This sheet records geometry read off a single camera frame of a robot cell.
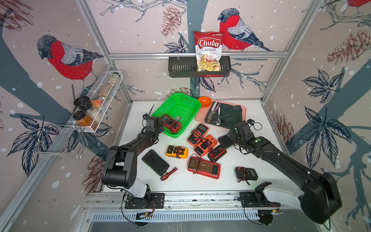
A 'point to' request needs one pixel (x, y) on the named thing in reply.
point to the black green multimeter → (157, 163)
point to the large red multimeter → (204, 167)
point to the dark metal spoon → (223, 121)
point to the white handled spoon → (218, 121)
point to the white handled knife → (212, 110)
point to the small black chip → (178, 118)
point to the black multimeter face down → (225, 141)
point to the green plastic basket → (176, 105)
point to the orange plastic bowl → (206, 101)
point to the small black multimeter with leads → (217, 153)
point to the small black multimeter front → (245, 173)
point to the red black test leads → (167, 173)
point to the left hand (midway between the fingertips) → (160, 122)
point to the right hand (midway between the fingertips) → (234, 133)
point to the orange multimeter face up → (197, 134)
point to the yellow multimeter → (177, 152)
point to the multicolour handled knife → (213, 113)
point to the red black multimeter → (174, 125)
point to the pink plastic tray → (202, 113)
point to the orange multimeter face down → (206, 146)
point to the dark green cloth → (232, 113)
